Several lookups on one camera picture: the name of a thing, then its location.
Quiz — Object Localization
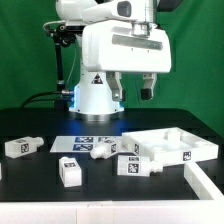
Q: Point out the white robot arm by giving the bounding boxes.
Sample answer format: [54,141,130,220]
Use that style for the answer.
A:
[56,0,184,120]

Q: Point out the white square tabletop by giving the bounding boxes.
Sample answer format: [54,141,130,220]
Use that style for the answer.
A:
[121,127,218,166]

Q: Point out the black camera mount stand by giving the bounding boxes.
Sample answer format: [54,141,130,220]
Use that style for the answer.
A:
[42,19,78,93]

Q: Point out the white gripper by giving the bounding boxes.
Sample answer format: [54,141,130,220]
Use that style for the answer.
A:
[82,23,171,102]

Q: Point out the black cables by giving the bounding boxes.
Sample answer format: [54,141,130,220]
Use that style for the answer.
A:
[20,88,76,108]

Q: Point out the white L-shaped obstacle wall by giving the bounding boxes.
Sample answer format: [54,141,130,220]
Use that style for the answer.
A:
[0,162,224,224]

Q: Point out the white tag sheet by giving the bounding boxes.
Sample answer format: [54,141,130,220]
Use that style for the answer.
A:
[50,136,127,153]

